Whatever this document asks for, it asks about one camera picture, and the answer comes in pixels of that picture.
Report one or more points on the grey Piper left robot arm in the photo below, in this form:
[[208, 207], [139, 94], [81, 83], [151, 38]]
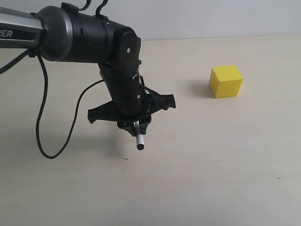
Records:
[[65, 34]]

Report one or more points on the yellow cube block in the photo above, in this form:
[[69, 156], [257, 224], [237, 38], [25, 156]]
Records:
[[225, 81]]

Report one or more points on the black and white marker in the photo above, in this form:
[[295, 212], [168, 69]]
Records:
[[139, 136]]

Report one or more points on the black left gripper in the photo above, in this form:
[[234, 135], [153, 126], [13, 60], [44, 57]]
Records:
[[131, 100]]

